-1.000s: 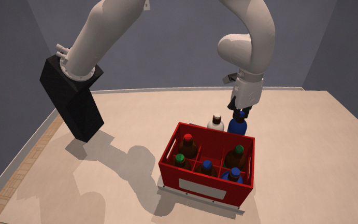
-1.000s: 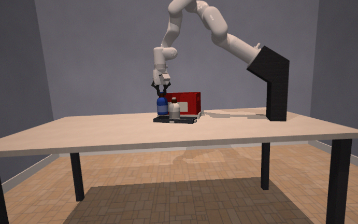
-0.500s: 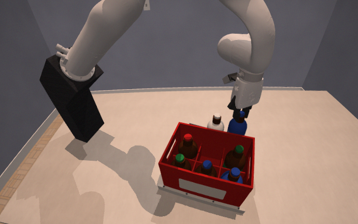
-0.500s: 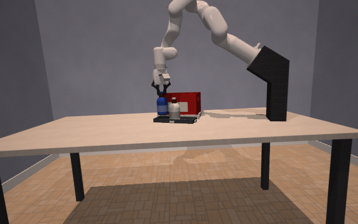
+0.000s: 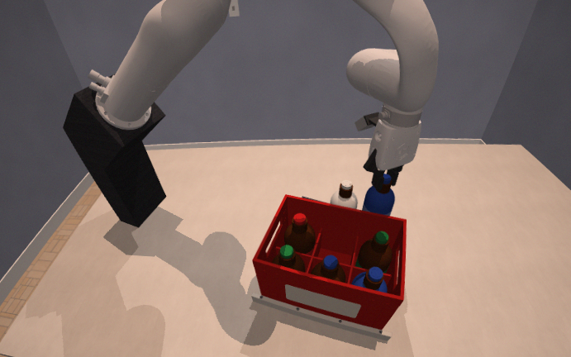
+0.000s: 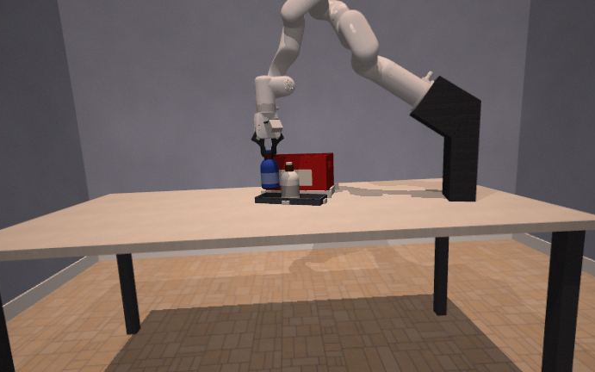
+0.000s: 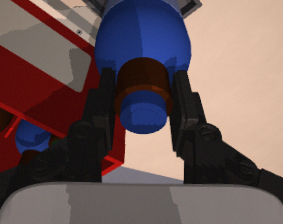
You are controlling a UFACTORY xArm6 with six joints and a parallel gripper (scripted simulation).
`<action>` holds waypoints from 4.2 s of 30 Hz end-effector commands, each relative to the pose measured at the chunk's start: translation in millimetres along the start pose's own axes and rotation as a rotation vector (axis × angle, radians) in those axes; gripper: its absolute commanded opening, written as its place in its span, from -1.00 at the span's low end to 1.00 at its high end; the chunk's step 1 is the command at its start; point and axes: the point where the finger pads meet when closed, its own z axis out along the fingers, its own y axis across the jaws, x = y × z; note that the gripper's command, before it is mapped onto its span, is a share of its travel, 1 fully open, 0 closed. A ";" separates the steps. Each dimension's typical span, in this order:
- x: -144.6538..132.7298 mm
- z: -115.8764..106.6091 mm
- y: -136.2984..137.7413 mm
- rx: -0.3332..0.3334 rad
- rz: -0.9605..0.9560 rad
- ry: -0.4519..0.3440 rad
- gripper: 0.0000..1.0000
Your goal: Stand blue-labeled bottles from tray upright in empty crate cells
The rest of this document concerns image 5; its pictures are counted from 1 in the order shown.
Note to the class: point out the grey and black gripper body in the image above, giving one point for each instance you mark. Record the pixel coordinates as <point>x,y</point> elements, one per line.
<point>395,145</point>

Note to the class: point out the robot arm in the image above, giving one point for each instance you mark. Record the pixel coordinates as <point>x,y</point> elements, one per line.
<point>174,31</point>

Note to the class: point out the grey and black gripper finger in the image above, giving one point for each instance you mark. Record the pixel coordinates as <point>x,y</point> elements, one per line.
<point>394,174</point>
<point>378,177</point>

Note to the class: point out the red bottle crate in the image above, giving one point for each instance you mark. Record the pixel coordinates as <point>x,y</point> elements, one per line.
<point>338,228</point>

